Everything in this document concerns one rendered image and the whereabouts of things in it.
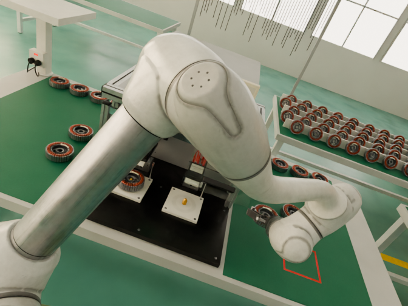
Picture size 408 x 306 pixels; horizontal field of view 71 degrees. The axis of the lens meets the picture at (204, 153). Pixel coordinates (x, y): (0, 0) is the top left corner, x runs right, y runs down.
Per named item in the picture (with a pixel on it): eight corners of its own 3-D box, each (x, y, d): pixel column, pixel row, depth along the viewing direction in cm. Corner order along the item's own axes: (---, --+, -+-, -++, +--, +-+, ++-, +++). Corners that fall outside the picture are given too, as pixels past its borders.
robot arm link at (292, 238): (279, 257, 91) (312, 232, 91) (294, 278, 75) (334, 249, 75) (259, 229, 91) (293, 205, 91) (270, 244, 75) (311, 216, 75)
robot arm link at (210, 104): (292, 150, 46) (247, 107, 55) (266, 64, 32) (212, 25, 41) (224, 198, 46) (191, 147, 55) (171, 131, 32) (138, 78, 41)
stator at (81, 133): (85, 144, 137) (86, 138, 135) (63, 137, 137) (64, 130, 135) (96, 134, 147) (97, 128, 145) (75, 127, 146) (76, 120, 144)
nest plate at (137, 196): (139, 203, 115) (140, 200, 114) (104, 190, 115) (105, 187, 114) (152, 181, 128) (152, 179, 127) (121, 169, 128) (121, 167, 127)
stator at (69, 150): (62, 166, 121) (62, 159, 119) (39, 156, 122) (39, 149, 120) (79, 153, 130) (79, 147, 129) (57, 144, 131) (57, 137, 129)
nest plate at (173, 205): (196, 224, 115) (197, 221, 115) (161, 210, 115) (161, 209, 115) (203, 200, 128) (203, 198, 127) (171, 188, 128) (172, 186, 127)
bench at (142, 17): (152, 84, 407) (163, 30, 367) (13, 31, 406) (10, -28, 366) (169, 68, 483) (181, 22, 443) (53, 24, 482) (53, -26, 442)
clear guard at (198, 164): (247, 208, 96) (254, 196, 93) (180, 183, 96) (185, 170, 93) (251, 158, 123) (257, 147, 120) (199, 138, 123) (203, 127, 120)
